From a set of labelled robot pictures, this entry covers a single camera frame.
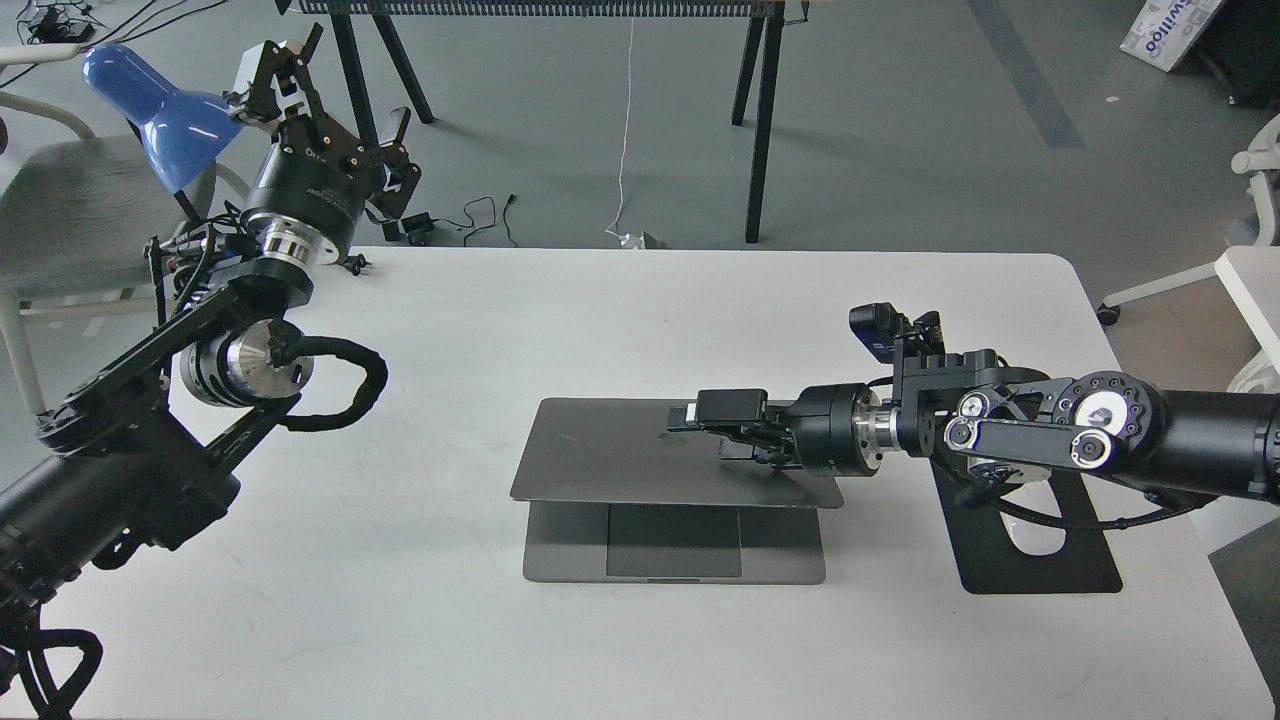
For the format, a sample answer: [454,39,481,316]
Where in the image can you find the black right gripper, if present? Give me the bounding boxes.
[666,384,899,477]

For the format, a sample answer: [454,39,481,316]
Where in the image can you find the black cables on floor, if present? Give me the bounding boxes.
[0,0,236,70]

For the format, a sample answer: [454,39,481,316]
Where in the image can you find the white office chair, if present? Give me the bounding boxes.
[1094,117,1279,395]

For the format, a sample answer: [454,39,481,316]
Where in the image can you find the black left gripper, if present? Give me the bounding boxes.
[221,24,421,269]

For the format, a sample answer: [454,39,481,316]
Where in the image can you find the white cardboard box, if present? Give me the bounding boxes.
[1119,1,1222,72]

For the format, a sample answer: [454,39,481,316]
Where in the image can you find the black mouse pad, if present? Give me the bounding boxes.
[932,462,1123,594]

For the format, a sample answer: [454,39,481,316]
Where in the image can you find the black power adapter cable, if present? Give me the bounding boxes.
[380,193,521,249]

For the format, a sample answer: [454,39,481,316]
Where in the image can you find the grey chair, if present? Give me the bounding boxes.
[1,44,247,415]

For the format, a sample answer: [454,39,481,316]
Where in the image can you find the grey laptop notebook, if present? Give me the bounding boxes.
[509,397,844,585]

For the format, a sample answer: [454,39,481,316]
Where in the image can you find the white computer mouse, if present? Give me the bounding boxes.
[1001,480,1066,556]

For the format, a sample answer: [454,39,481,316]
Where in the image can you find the white hanging cable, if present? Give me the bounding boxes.
[604,18,669,251]

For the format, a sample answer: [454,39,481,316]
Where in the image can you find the black legged background table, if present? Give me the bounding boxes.
[276,1,788,243]

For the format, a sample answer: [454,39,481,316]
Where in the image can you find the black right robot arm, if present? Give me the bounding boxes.
[668,302,1279,530]

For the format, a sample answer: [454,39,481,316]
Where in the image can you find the blue desk lamp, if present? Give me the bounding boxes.
[82,44,243,195]

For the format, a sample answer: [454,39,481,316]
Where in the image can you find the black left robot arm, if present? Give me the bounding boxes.
[3,26,421,719]

